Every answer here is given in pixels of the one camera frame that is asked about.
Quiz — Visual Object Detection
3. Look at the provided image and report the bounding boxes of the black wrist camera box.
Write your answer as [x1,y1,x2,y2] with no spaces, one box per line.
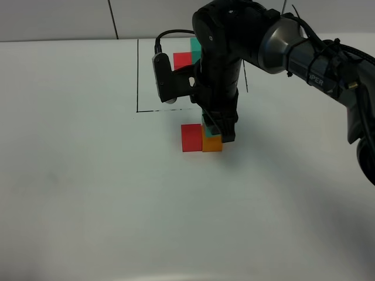
[152,53,195,103]

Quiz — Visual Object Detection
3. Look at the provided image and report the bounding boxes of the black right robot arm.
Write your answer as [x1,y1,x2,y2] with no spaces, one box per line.
[192,1,374,181]

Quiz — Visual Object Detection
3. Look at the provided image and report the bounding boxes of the green template block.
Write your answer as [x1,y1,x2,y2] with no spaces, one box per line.
[190,37,202,64]

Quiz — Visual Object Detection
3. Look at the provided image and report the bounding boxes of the orange block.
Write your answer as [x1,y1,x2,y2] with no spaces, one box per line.
[202,127,223,152]

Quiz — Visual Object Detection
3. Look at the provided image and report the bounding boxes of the black camera cable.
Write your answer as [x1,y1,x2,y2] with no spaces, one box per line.
[154,29,195,55]

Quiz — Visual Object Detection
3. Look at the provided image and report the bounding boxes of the red template block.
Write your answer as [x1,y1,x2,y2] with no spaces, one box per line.
[173,52,193,70]

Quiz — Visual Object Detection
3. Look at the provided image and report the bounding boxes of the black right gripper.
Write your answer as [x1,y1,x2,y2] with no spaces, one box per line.
[192,58,239,143]

